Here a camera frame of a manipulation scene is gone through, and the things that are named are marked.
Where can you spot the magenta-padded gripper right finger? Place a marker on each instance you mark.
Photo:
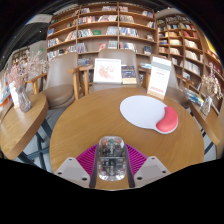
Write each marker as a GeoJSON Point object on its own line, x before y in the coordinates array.
{"type": "Point", "coordinates": [138, 160]}

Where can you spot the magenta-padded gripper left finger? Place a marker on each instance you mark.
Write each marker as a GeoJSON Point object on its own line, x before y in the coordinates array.
{"type": "Point", "coordinates": [85, 160]}

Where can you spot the transparent computer mouse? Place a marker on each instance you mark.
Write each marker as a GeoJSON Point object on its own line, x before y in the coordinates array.
{"type": "Point", "coordinates": [111, 160]}

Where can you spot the white mouse pad red rest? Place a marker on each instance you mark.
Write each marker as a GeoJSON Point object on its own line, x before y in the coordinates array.
{"type": "Point", "coordinates": [143, 111]}

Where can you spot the round wooden side table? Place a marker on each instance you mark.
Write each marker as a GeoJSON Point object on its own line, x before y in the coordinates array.
{"type": "Point", "coordinates": [210, 123]}
{"type": "Point", "coordinates": [20, 126]}

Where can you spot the beige armchair with wooden arms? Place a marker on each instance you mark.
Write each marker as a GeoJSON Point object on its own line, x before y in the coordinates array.
{"type": "Point", "coordinates": [116, 55]}
{"type": "Point", "coordinates": [60, 76]}
{"type": "Point", "coordinates": [176, 95]}

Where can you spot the stack of books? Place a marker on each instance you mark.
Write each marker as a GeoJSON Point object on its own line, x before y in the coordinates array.
{"type": "Point", "coordinates": [193, 96]}

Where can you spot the glass vase with pink flowers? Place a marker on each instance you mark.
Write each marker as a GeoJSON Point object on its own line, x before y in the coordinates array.
{"type": "Point", "coordinates": [24, 101]}

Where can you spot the dark cover book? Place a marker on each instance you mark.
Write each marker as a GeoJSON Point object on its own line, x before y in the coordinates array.
{"type": "Point", "coordinates": [129, 74]}

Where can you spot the white sign on wooden base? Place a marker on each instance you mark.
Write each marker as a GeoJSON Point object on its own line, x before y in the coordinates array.
{"type": "Point", "coordinates": [159, 76]}

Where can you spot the glass vase with pale flowers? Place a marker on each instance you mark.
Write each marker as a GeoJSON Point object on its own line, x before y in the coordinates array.
{"type": "Point", "coordinates": [206, 106]}

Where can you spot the white framed floral picture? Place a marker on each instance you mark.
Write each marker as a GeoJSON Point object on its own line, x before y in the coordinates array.
{"type": "Point", "coordinates": [107, 70]}

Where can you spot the blue cover book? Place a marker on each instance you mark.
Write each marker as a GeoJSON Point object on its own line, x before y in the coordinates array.
{"type": "Point", "coordinates": [145, 65]}

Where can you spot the small white table sign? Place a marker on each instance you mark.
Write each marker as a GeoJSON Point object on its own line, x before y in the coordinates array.
{"type": "Point", "coordinates": [14, 95]}

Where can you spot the colourful book display stand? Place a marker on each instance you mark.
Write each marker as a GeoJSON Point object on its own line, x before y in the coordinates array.
{"type": "Point", "coordinates": [4, 90]}

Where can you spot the small distant bookshelf unit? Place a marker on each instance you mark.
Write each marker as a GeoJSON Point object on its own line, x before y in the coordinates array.
{"type": "Point", "coordinates": [19, 56]}

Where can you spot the curved wooden bookshelf unit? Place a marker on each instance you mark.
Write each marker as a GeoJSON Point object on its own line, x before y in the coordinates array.
{"type": "Point", "coordinates": [190, 46]}

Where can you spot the wide wooden bookshelf unit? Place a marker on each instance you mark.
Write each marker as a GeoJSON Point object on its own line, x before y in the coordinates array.
{"type": "Point", "coordinates": [100, 31]}

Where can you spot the white ceiling panel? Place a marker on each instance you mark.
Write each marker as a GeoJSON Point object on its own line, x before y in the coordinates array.
{"type": "Point", "coordinates": [39, 19]}

